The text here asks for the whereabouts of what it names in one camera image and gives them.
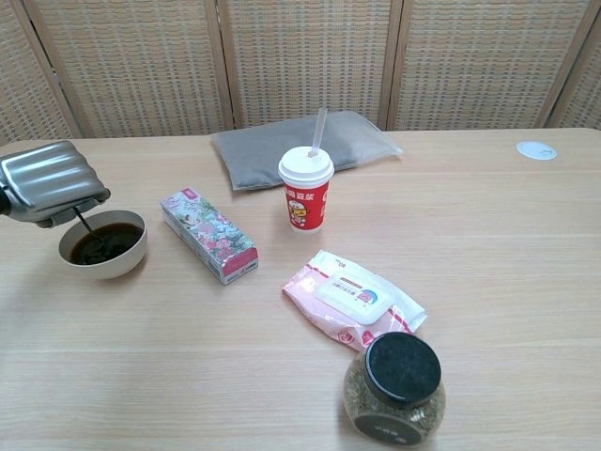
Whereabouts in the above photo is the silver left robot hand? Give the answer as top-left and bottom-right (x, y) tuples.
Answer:
(0, 140), (112, 230)

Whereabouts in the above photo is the floral print carton box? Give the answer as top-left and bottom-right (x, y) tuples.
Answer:
(160, 186), (260, 286)

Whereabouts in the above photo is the red paper cup white lid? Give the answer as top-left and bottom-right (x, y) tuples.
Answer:
(277, 146), (335, 236)

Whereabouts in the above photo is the beige bowl with dark liquid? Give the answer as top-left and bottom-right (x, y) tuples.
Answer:
(58, 210), (149, 282)

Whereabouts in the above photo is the white round cable grommet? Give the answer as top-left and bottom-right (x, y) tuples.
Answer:
(516, 141), (558, 161)

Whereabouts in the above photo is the black plastic spoon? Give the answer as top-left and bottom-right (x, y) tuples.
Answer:
(73, 206), (107, 250)

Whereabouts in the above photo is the glass jar with black lid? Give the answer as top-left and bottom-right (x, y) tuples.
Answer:
(342, 331), (447, 446)

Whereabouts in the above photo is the pink wet wipes pack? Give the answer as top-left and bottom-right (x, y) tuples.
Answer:
(281, 249), (427, 352)

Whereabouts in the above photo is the grey filled plastic bag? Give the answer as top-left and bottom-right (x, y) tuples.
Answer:
(208, 110), (405, 193)

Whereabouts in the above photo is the woven folding screen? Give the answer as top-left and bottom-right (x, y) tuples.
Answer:
(0, 0), (601, 148)

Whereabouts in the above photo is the translucent plastic straw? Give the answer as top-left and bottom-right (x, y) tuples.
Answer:
(307, 107), (329, 158)

